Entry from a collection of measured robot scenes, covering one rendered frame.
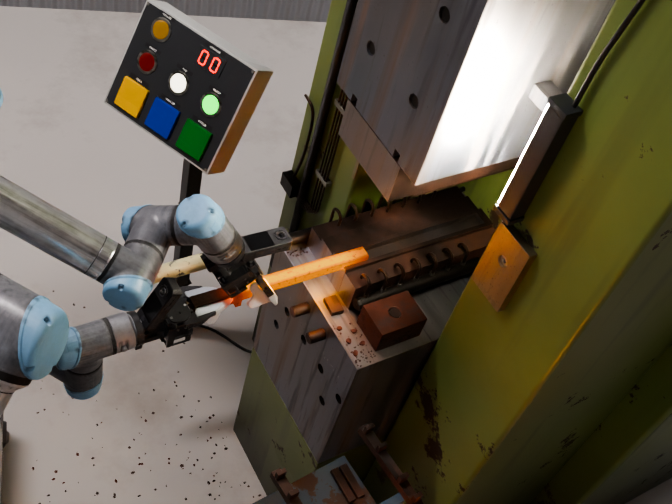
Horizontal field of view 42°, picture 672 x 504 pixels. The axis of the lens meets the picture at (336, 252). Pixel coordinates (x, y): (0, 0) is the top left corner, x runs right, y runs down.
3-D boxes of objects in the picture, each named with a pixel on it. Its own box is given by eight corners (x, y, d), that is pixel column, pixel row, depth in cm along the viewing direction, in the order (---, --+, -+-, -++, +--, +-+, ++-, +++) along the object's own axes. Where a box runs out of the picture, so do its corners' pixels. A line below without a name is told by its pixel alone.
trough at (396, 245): (344, 274, 191) (345, 270, 190) (332, 256, 194) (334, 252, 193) (491, 227, 210) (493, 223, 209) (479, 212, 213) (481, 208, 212)
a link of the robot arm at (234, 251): (225, 212, 164) (244, 243, 160) (234, 223, 168) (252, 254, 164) (192, 234, 164) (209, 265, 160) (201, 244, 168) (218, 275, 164)
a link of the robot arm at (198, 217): (174, 191, 155) (218, 190, 153) (198, 219, 165) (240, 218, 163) (166, 230, 152) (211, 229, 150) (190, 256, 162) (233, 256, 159)
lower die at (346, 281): (348, 309, 194) (356, 286, 188) (306, 244, 204) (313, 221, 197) (493, 260, 213) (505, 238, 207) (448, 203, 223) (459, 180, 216)
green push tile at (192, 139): (198, 161, 205) (211, 134, 202) (174, 145, 207) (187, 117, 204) (202, 161, 207) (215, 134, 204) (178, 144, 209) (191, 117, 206)
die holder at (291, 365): (317, 464, 217) (357, 370, 184) (252, 345, 236) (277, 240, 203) (490, 390, 243) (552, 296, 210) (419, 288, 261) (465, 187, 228)
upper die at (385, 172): (387, 202, 168) (400, 167, 160) (337, 133, 177) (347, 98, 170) (549, 157, 187) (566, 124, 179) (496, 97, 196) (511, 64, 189)
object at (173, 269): (141, 293, 224) (141, 281, 220) (133, 278, 227) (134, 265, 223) (290, 249, 244) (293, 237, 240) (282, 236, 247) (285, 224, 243)
